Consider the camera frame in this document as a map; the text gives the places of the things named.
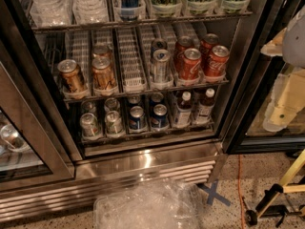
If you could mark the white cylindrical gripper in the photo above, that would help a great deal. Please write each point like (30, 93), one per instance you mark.
(295, 43)

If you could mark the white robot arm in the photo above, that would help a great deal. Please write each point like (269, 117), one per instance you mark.
(290, 42)

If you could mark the right glass fridge door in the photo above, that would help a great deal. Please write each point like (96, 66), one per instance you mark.
(253, 75)

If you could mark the front right coca-cola can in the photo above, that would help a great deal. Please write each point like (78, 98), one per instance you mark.
(216, 61)

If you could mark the coca-cola can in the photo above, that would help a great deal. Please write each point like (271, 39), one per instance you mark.
(206, 44)
(190, 64)
(216, 61)
(183, 43)

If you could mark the rear right coca-cola can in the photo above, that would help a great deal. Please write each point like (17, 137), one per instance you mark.
(206, 44)

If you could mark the front left coca-cola can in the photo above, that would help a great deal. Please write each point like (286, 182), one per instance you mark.
(190, 64)

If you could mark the rear left coca-cola can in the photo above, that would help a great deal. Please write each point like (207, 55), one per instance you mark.
(183, 43)

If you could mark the front right pepsi can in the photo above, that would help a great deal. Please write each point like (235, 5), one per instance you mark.
(159, 116)

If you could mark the pepsi can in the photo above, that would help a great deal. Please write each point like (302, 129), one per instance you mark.
(137, 118)
(134, 100)
(159, 116)
(156, 98)

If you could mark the rear right pepsi can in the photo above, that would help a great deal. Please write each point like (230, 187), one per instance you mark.
(156, 98)

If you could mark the front silver can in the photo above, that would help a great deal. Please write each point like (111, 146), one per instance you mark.
(160, 66)

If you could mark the silver can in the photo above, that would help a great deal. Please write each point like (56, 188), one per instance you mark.
(157, 44)
(160, 66)

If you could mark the rear silver can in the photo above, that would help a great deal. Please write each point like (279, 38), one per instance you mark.
(157, 44)

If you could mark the front left pepsi can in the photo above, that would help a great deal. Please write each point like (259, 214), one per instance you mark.
(137, 118)

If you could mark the rear left pepsi can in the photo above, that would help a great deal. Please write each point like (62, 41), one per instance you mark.
(134, 100)

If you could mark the empty white shelf glide tray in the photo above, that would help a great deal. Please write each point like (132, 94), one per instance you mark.
(131, 66)

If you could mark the rear right 7up can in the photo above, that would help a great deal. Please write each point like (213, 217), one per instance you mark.
(112, 104)

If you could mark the front brown can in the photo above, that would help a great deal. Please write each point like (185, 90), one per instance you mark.
(103, 73)

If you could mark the brown can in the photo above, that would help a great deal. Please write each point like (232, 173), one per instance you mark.
(101, 50)
(72, 76)
(103, 73)

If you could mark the stainless steel fridge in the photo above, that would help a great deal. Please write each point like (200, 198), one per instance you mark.
(193, 153)

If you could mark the rear brown can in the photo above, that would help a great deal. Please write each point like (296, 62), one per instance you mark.
(101, 50)

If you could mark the rear left 7up can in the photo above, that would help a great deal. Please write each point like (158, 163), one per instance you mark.
(88, 107)

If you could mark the far left brown can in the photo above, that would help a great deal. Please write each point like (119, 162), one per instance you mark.
(72, 76)

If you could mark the left sliding fridge door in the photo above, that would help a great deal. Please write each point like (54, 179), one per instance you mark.
(46, 160)

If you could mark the can behind left door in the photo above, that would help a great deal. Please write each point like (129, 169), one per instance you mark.
(15, 141)

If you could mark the right white-capped drink bottle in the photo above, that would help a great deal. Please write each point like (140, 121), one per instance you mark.
(204, 107)

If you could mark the white-capped drink bottle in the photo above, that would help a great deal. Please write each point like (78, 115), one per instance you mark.
(204, 107)
(183, 110)

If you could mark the left white-capped drink bottle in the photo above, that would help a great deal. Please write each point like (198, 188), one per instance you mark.
(183, 110)

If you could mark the yellow black stand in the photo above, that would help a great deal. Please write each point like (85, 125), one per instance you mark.
(266, 209)

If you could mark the blue tape cross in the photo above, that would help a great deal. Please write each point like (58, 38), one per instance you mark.
(213, 194)

